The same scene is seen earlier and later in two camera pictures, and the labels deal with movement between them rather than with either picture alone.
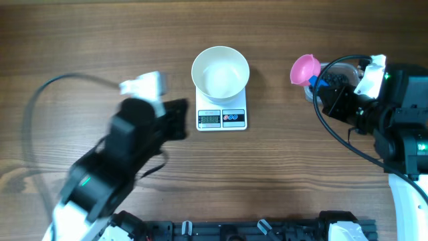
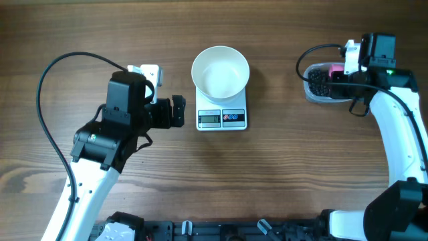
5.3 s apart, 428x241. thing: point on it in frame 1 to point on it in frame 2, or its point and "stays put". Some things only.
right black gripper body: (335, 101) to (339, 79)
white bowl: (221, 73) stays put
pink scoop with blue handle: (305, 71) to (335, 67)
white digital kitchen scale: (212, 117) stays put
